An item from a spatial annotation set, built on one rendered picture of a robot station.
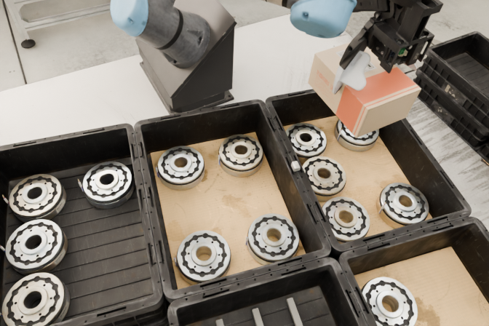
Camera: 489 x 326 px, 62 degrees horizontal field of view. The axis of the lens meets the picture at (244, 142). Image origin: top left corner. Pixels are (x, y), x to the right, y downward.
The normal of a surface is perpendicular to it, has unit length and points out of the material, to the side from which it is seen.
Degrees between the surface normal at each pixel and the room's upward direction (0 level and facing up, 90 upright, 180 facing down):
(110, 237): 0
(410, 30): 90
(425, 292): 0
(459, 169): 0
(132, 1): 50
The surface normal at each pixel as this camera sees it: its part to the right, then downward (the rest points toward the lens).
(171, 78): -0.57, -0.21
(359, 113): -0.88, 0.33
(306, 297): 0.05, -0.62
